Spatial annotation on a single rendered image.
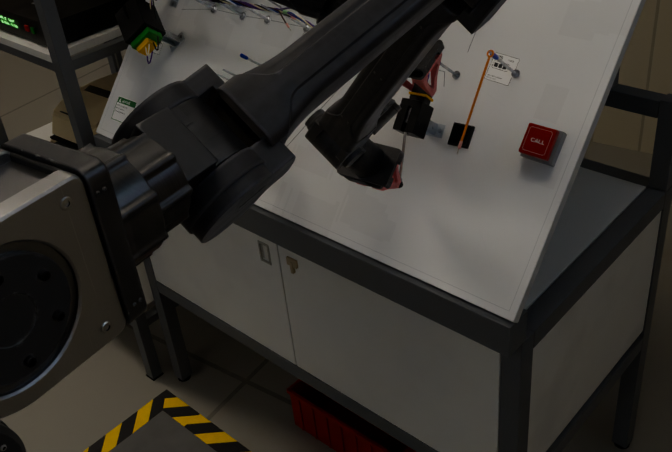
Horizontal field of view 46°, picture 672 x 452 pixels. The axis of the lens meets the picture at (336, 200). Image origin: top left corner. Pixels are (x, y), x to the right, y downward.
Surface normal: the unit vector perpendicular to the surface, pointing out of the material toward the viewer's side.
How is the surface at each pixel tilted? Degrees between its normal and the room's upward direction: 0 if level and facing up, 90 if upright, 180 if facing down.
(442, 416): 90
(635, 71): 90
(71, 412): 0
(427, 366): 90
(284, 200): 50
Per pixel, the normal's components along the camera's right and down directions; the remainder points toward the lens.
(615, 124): -0.57, 0.49
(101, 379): -0.09, -0.84
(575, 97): -0.57, -0.20
